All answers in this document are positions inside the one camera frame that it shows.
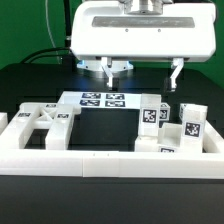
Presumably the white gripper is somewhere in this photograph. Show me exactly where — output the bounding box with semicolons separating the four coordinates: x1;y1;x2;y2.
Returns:
71;1;216;92

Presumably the white chair seat part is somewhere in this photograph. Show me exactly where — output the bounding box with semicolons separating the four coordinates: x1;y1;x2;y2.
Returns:
134;123;186;153

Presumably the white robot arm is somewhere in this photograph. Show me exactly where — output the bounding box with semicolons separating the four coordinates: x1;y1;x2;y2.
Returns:
71;0;216;91

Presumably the white sheet with markers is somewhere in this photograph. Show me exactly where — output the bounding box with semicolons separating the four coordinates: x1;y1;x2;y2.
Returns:
58;91;141;109

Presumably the white U-shaped obstacle fence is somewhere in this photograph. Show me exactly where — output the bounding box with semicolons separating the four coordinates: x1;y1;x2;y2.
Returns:
0;125;224;179

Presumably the white block left edge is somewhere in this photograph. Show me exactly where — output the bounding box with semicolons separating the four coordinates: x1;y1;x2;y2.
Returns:
0;112;8;134

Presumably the black hose upright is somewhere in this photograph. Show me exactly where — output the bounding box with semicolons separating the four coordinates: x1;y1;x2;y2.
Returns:
63;0;72;47

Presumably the black cable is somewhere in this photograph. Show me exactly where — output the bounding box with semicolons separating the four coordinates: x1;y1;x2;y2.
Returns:
19;46;72;64

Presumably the white chair back frame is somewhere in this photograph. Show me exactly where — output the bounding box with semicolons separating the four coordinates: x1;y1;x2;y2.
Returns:
0;103;81;150

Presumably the thin grey cable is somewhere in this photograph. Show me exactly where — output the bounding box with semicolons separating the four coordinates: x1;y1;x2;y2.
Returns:
45;0;63;65

